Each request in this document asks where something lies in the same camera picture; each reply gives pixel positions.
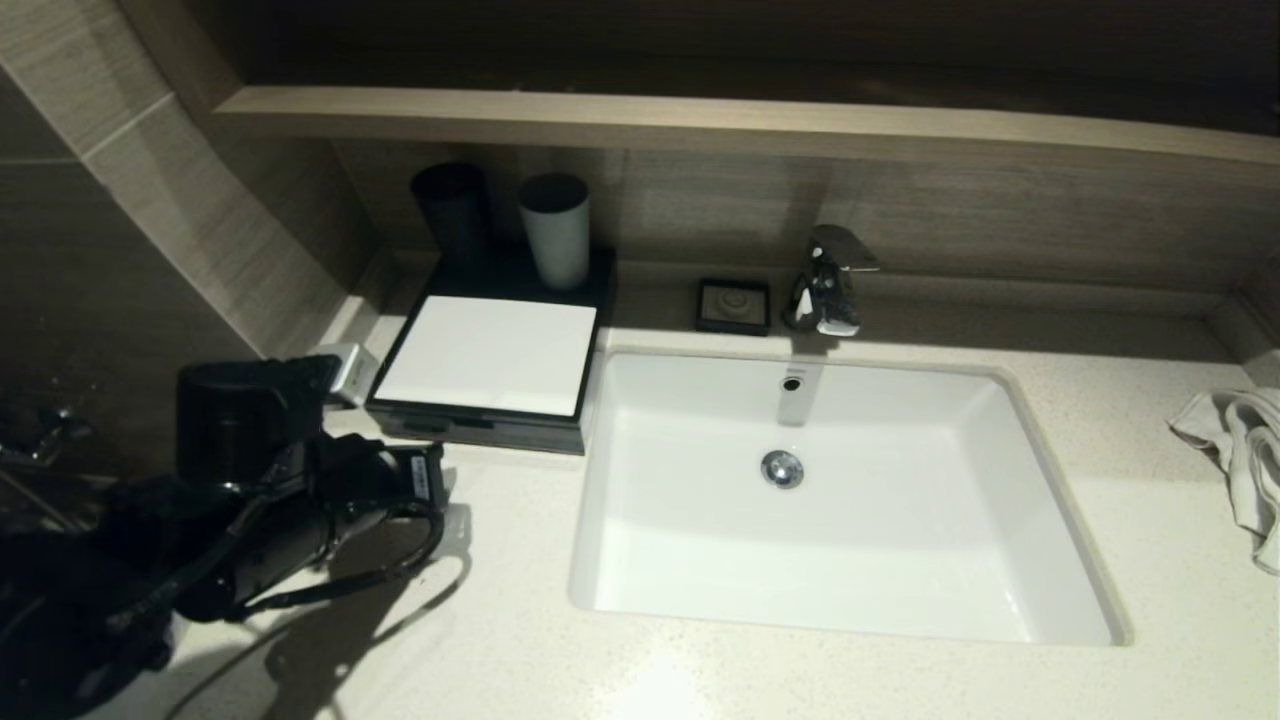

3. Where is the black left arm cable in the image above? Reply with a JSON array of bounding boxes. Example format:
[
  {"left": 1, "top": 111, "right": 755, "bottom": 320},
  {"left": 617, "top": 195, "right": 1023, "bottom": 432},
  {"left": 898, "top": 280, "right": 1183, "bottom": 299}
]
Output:
[{"left": 225, "top": 508, "right": 448, "bottom": 618}]

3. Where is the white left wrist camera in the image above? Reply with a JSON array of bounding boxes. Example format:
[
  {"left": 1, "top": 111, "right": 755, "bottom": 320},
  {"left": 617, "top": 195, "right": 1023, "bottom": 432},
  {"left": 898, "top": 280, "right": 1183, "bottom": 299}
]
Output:
[{"left": 313, "top": 342, "right": 380, "bottom": 410}]

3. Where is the white towel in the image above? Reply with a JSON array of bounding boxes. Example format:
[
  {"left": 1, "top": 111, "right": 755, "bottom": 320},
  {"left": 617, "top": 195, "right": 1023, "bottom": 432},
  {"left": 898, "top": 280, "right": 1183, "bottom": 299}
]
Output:
[{"left": 1170, "top": 388, "right": 1280, "bottom": 576}]

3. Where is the black plastic cup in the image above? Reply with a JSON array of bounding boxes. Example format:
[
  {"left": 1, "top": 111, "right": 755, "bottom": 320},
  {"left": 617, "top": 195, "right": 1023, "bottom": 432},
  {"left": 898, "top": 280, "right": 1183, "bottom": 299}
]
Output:
[{"left": 410, "top": 162, "right": 493, "bottom": 291}]

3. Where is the light wooden shelf ledge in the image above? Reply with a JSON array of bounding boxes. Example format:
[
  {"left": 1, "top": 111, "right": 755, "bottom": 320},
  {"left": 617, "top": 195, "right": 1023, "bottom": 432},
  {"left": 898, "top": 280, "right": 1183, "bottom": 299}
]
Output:
[{"left": 210, "top": 85, "right": 1280, "bottom": 166}]

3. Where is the chrome faucet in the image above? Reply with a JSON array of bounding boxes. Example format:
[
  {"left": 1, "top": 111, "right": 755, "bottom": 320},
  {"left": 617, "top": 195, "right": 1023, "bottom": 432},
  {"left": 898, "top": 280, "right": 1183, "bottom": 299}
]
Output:
[{"left": 781, "top": 224, "right": 883, "bottom": 338}]

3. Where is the chrome drain stopper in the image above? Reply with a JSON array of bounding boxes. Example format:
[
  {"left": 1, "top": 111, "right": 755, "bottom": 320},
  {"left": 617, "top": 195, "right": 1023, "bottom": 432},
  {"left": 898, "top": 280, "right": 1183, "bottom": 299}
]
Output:
[{"left": 760, "top": 450, "right": 805, "bottom": 491}]

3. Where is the black square soap dish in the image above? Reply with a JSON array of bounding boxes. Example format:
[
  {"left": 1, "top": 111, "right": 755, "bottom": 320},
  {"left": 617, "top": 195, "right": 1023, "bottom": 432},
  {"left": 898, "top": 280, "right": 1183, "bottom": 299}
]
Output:
[{"left": 696, "top": 277, "right": 772, "bottom": 336}]

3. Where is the black amenity box with drawer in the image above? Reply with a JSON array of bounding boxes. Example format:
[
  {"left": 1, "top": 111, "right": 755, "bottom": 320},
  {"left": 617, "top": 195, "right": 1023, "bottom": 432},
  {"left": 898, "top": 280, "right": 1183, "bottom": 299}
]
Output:
[{"left": 363, "top": 245, "right": 618, "bottom": 457}]

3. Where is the chrome wall valve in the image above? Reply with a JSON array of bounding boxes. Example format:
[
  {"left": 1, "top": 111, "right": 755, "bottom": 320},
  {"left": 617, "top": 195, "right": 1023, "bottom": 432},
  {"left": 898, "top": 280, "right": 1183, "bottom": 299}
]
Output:
[{"left": 0, "top": 400, "right": 91, "bottom": 469}]

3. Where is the white ceramic sink basin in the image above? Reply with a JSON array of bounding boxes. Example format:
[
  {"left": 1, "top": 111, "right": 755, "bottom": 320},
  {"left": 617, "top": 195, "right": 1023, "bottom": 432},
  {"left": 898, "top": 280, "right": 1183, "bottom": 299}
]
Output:
[{"left": 568, "top": 345, "right": 1135, "bottom": 647}]

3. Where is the grey cup with dark rim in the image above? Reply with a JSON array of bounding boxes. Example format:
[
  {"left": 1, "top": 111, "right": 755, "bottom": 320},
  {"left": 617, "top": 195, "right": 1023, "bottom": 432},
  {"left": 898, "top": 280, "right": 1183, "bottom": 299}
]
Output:
[{"left": 517, "top": 173, "right": 591, "bottom": 292}]

